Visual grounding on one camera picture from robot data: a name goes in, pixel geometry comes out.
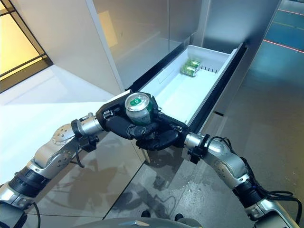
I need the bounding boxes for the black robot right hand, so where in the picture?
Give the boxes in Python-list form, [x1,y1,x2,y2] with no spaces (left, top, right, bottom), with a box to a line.
[135,95,191,151]

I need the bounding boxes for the fridge drawer with white bin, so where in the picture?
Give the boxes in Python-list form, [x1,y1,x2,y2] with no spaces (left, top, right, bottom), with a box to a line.
[124,41,249,133]

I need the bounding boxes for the white kitchen counter cabinet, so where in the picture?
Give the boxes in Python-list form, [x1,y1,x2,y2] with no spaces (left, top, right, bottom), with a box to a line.
[0,64,152,220]

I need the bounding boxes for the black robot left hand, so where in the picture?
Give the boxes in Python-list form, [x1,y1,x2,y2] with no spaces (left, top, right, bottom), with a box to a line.
[95,93,158,141]

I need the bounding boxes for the grey robot torso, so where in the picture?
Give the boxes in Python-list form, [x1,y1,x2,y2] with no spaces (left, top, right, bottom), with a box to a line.
[71,218,205,228]

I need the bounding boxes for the white tall cabinet side panel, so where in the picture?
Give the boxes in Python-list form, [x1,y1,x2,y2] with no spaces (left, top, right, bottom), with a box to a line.
[85,0,130,92]

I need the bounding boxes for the stainless steel fridge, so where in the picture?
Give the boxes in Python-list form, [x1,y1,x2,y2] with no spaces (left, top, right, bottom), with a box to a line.
[92,0,282,133]

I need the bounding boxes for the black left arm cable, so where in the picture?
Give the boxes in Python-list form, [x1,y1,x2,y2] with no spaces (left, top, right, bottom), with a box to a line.
[75,142,86,169]

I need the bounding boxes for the green silver drink can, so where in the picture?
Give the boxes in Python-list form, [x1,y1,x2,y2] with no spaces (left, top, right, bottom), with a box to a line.
[180,65,199,77]
[124,92,155,126]

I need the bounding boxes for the black framed window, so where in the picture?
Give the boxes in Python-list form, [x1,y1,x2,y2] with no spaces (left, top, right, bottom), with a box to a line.
[0,0,54,94]

